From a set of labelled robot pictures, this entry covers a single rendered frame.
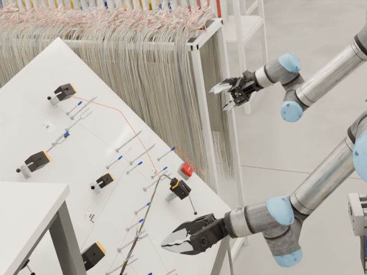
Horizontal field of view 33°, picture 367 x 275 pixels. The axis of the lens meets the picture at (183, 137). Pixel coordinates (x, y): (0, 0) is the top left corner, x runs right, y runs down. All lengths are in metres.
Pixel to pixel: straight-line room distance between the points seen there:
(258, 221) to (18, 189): 0.64
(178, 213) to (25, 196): 1.27
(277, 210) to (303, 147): 3.18
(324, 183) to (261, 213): 0.19
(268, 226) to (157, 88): 1.60
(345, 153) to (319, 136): 3.29
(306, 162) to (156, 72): 1.85
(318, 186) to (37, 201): 0.78
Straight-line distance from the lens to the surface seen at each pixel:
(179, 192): 2.39
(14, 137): 2.10
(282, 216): 1.60
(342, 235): 3.92
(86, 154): 2.25
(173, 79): 3.02
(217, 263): 2.47
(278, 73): 2.22
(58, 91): 2.23
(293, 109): 2.11
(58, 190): 1.22
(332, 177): 1.65
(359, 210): 2.27
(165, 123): 3.17
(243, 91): 2.27
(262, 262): 3.76
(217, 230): 1.63
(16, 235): 1.14
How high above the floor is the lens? 2.49
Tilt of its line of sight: 29 degrees down
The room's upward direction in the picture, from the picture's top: 10 degrees counter-clockwise
